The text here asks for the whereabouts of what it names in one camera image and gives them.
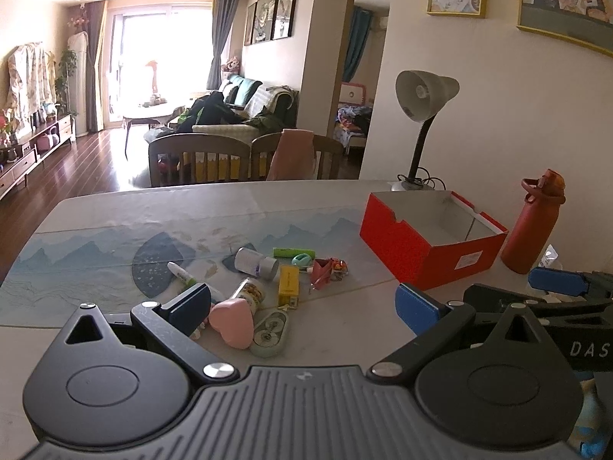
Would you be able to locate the glass balcony door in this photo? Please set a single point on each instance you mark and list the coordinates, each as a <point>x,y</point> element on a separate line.
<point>143,57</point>

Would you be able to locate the red cardboard box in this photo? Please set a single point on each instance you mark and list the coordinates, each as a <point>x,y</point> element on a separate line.
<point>421,254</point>

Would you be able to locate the pale green correction tape dispenser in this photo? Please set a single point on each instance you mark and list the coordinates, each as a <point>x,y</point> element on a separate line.
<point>268,333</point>

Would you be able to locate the hanging light clothes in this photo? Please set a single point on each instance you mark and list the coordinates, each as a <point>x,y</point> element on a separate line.
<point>28,81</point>

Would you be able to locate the white jar with grey cap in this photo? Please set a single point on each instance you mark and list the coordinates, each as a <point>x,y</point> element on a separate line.
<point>251,261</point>

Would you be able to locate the blue bedroom curtain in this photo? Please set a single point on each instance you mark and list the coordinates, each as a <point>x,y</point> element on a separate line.
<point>358,43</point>

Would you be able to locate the gold framed figure picture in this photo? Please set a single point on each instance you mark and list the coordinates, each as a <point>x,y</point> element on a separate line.
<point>565,5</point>

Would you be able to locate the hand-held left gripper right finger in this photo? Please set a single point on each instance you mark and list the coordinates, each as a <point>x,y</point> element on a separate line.
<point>416,309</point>

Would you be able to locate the red water bottle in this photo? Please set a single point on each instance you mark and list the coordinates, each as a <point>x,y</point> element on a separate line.
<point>527,239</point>

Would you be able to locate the beige sofa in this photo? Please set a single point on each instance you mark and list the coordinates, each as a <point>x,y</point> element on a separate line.
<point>225,130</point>

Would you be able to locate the green potted plant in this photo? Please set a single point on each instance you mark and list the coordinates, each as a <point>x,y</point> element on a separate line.
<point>67,64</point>

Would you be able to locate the grey curtain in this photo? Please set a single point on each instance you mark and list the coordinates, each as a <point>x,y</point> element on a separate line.
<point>96,57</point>
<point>221,38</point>

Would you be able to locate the pink plush toy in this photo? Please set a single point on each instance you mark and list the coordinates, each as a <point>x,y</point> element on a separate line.
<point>231,63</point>

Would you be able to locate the green highlighter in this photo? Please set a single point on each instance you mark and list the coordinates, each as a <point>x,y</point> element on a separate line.
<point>292,252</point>

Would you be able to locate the round coffee table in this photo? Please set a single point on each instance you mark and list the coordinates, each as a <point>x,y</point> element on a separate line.
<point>148,114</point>

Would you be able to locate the pink flamingo figure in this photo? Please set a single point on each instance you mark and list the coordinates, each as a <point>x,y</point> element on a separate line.
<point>153,76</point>

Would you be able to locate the white green glue stick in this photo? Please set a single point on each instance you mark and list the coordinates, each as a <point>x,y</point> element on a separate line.
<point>182,275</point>

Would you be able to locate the small yellow box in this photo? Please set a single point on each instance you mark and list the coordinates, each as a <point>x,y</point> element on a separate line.
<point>289,285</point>

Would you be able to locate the pink cloth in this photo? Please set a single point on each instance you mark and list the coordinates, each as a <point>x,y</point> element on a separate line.
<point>292,153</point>

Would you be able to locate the black framed wall picture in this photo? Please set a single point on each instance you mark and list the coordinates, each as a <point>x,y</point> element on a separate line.
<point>266,14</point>
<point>250,24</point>
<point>286,7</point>

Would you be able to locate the striped throw blanket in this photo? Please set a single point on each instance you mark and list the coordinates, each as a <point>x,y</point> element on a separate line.
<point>263,100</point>

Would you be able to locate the dark clothes pile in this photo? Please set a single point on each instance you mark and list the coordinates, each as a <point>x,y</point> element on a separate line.
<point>210,110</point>

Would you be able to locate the bed with clothes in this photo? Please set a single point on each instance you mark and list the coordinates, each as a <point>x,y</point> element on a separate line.
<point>352,124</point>

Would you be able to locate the toothpick jar with green lid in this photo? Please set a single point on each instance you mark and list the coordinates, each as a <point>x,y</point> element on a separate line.
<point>249,294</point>

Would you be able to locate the pink heart shaped box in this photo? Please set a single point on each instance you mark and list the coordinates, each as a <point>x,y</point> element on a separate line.
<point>232,323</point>

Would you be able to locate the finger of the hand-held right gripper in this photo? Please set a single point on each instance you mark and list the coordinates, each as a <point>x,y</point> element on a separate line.
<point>483,294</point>
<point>555,280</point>

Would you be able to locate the red potted flowers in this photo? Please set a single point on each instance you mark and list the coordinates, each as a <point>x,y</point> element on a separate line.
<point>7,127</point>

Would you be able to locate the pink artificial flowers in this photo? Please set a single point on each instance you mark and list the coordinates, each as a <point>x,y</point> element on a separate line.
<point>79,23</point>

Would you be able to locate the white desk lamp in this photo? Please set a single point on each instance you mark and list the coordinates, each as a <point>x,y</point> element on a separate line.
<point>421,96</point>

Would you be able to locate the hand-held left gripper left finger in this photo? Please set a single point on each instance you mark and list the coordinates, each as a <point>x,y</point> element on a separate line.
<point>191,303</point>

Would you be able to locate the white standing air conditioner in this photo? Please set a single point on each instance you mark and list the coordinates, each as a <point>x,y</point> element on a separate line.
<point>84,81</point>

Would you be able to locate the small mint green correction tape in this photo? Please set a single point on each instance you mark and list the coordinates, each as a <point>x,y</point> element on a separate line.
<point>301,259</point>

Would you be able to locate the wooden tv cabinet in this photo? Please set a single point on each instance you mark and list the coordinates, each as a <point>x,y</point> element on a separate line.
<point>19,167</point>

